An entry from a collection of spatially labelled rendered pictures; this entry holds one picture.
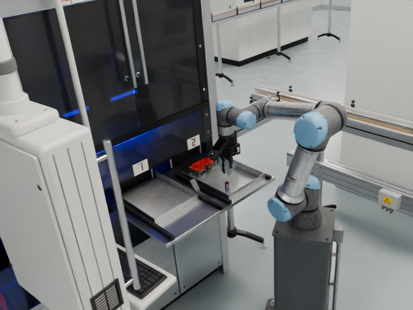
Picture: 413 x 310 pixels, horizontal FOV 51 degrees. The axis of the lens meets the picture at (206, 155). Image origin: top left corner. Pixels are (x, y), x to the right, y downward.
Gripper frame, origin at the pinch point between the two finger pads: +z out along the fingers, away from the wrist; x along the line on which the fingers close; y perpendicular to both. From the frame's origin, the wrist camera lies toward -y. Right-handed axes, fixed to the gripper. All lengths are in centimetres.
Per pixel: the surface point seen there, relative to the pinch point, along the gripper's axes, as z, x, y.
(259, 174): 9.3, -3.0, 20.2
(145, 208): 10.2, 18.6, -34.6
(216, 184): 10.1, 8.2, 1.2
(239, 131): 10, 42, 53
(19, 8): -83, 31, -63
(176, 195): 10.1, 15.9, -18.2
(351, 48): -18, 30, 158
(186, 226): 10.4, -5.9, -30.7
